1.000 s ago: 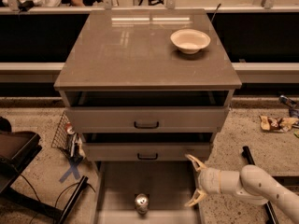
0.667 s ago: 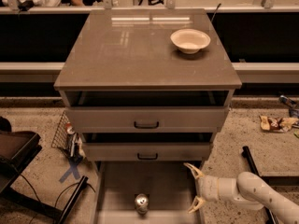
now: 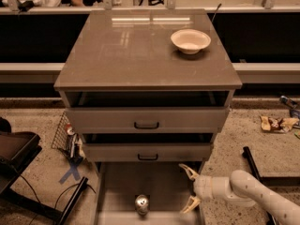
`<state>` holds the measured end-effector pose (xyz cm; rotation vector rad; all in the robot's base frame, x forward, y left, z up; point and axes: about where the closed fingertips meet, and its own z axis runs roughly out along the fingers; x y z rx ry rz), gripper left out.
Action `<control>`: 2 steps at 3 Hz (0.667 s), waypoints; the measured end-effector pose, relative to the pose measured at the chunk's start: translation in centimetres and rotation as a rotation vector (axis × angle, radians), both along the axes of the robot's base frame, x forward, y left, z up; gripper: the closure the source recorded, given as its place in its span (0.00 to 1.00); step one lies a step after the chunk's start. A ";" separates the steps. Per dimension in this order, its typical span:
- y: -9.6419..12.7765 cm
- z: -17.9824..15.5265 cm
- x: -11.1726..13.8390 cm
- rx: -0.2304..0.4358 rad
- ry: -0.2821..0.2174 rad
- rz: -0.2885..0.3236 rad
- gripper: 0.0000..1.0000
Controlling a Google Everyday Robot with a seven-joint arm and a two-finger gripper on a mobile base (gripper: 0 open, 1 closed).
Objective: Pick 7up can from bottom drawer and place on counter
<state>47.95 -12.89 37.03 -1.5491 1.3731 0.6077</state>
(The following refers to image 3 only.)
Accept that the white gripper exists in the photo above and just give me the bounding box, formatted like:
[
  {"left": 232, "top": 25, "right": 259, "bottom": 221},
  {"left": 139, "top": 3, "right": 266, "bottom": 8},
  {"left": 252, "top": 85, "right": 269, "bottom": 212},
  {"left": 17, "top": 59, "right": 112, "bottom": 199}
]
[{"left": 178, "top": 163, "right": 213, "bottom": 214}]

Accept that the silver 7up can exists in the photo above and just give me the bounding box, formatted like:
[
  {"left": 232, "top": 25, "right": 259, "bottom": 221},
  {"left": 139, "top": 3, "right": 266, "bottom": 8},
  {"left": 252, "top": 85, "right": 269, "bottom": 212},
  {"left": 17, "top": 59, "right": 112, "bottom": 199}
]
[{"left": 135, "top": 194, "right": 149, "bottom": 216}]

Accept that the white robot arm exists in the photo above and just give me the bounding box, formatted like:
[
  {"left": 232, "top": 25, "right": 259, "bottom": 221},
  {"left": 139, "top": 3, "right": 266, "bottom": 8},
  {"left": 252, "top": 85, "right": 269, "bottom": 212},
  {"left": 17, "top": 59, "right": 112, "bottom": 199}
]
[{"left": 179, "top": 163, "right": 300, "bottom": 225}]

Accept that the bottom open grey drawer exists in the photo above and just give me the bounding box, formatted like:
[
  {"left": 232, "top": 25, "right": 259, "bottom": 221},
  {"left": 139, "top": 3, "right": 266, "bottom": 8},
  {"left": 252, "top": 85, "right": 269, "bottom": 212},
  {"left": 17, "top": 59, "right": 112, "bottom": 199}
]
[{"left": 91, "top": 162, "right": 205, "bottom": 225}]

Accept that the top grey drawer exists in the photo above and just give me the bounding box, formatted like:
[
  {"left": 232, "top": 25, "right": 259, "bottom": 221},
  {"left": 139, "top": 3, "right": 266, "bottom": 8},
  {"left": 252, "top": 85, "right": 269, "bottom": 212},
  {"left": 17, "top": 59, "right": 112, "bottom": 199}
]
[{"left": 66, "top": 108, "right": 229, "bottom": 133}]

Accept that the middle grey drawer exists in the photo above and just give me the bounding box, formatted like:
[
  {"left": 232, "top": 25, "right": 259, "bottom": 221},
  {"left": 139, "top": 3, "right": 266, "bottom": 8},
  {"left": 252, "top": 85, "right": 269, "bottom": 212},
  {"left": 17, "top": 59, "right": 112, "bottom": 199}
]
[{"left": 82, "top": 143, "right": 212, "bottom": 162}]

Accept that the grey drawer cabinet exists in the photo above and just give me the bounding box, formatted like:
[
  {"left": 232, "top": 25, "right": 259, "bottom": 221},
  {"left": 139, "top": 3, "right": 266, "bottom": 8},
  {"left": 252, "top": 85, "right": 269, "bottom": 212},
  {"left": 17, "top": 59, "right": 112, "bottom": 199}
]
[{"left": 53, "top": 8, "right": 244, "bottom": 225}]

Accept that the black bar on floor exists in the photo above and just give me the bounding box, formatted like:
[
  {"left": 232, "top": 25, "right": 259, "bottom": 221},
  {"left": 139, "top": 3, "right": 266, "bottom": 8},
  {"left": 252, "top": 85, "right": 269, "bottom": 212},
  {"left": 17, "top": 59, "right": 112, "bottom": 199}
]
[{"left": 242, "top": 146, "right": 279, "bottom": 225}]

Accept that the brown snack bag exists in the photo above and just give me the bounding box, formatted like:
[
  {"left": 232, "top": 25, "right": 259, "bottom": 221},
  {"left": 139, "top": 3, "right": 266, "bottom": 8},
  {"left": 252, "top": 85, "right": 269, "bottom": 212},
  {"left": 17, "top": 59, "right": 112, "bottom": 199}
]
[{"left": 261, "top": 115, "right": 299, "bottom": 133}]

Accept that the blue snack packet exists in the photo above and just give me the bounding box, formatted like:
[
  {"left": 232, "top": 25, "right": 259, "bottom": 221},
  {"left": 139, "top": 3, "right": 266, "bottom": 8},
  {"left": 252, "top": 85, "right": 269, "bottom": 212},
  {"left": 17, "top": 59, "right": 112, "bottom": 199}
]
[{"left": 279, "top": 96, "right": 300, "bottom": 119}]

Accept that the white paper bowl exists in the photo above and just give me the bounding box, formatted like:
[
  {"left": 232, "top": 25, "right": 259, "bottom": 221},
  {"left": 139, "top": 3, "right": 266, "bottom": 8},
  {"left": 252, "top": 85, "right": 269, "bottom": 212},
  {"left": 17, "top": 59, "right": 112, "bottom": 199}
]
[{"left": 171, "top": 29, "right": 211, "bottom": 54}]

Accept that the black tray stand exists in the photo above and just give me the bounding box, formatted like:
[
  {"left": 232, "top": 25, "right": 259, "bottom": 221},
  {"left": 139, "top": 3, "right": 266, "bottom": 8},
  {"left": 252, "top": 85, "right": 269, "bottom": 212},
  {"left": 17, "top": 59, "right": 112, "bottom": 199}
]
[{"left": 0, "top": 117, "right": 41, "bottom": 193}]

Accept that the black frame bar left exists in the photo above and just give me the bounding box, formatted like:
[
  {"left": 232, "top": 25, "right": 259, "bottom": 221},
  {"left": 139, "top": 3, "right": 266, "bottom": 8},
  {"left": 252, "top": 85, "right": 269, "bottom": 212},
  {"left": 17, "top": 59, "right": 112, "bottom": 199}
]
[{"left": 56, "top": 177, "right": 88, "bottom": 225}]

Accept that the black floor cable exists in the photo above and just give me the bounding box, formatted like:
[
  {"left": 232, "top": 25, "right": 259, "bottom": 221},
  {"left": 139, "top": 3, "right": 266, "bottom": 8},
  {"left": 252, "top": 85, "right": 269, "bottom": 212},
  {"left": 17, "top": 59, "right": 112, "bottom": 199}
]
[{"left": 19, "top": 173, "right": 98, "bottom": 225}]

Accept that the wire mesh basket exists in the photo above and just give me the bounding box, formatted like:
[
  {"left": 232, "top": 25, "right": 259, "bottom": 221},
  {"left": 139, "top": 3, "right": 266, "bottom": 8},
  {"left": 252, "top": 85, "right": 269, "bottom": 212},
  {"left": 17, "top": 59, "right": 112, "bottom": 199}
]
[{"left": 52, "top": 112, "right": 69, "bottom": 149}]

